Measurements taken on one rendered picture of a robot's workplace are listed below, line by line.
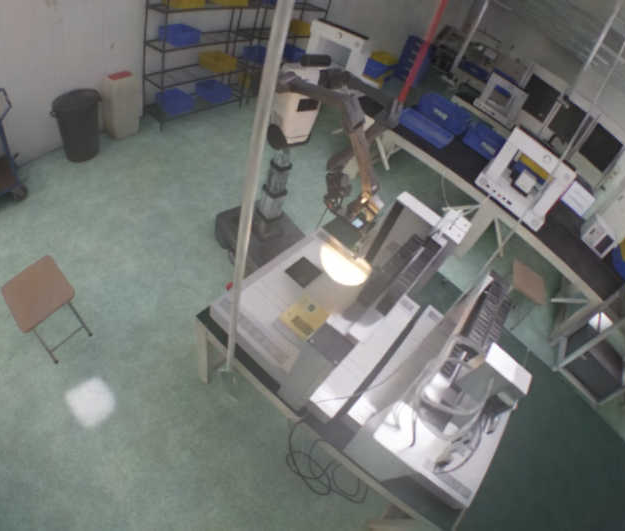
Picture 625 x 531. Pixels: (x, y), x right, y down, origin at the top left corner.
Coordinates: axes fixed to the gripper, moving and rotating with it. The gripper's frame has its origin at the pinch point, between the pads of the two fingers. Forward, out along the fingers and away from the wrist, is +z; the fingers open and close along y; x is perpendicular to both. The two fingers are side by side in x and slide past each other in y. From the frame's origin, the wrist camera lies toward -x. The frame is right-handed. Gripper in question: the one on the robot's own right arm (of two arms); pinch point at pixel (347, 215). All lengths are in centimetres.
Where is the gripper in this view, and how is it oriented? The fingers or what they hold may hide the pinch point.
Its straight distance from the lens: 183.0
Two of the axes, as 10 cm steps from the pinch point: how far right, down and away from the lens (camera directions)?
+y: 6.0, -5.0, 6.2
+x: -6.7, -7.4, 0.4
